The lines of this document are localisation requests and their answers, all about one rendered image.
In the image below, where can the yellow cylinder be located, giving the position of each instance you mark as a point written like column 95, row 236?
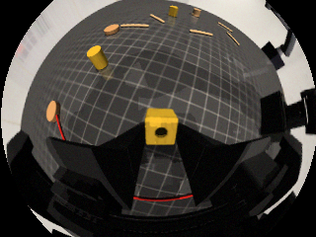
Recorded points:
column 97, row 57

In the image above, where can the round wooden disc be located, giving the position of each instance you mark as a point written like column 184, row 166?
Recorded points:
column 112, row 30

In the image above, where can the tan wooden cylinder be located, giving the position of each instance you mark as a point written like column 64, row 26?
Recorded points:
column 196, row 12

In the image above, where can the small yellow block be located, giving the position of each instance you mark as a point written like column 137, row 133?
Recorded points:
column 173, row 11

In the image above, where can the round wooden button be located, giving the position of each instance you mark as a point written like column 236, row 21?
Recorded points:
column 52, row 109

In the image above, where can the yellow wooden block with hole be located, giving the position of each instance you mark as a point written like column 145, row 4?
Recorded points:
column 160, row 127

